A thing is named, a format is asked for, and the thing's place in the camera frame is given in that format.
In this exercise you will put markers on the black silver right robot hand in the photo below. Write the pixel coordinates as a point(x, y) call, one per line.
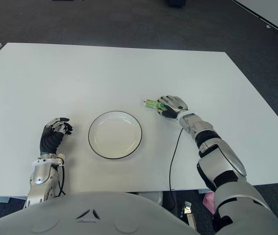
point(175, 105)

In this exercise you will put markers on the white plate with black rim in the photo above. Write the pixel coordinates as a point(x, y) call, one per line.
point(115, 137)

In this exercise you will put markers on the tan metal bracket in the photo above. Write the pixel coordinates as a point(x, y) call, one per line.
point(189, 215)

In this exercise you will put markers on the white background desk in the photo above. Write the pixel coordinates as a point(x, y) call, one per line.
point(276, 12)

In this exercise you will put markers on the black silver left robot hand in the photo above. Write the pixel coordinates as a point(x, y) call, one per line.
point(49, 142)

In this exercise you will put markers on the pink cardboard box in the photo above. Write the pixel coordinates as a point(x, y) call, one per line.
point(208, 202)

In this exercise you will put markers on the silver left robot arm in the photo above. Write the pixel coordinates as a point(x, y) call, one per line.
point(40, 176)

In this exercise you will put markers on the grey robot torso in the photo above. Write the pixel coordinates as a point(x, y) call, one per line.
point(92, 215)

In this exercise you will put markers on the green snack packet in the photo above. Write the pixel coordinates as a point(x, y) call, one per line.
point(152, 103)

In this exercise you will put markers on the white table leg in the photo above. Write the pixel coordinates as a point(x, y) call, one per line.
point(153, 196)

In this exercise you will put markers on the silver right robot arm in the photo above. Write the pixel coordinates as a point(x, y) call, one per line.
point(217, 159)

